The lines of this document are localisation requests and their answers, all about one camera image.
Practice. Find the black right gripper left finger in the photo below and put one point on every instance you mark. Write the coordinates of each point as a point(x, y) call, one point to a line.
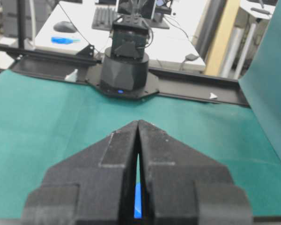
point(95, 186)

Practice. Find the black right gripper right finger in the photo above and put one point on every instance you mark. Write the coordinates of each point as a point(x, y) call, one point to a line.
point(182, 186)

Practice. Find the blue plastic gear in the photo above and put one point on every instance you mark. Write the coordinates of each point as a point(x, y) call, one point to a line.
point(138, 202)

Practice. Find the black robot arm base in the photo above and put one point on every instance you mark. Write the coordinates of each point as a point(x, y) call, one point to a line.
point(125, 64)

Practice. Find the green table mat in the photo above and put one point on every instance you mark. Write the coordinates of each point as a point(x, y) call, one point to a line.
point(43, 122)

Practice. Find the green backdrop sheet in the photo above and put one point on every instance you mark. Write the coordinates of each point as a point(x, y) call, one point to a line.
point(261, 84)

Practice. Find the blue plastic tool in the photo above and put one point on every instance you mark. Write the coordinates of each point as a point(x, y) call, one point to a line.
point(64, 40)

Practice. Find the white office desk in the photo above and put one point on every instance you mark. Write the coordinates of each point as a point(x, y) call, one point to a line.
point(168, 49)

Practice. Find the black computer mouse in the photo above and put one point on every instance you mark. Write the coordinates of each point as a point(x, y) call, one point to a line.
point(64, 27)

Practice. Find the black monitor stand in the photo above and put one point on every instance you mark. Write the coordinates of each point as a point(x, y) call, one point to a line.
point(157, 21)

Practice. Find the black keyboard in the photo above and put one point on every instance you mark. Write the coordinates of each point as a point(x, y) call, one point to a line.
point(103, 18)

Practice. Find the black mounting rail plate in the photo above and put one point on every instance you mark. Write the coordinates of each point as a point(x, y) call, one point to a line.
point(190, 86)

